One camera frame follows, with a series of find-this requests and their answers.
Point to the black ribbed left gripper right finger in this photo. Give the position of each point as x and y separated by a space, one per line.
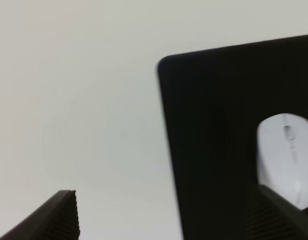
270 217

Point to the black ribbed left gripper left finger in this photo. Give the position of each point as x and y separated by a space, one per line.
56 219

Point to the white wireless computer mouse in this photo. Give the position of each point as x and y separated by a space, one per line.
282 157

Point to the black rectangular mouse pad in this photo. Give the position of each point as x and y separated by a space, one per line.
213 101

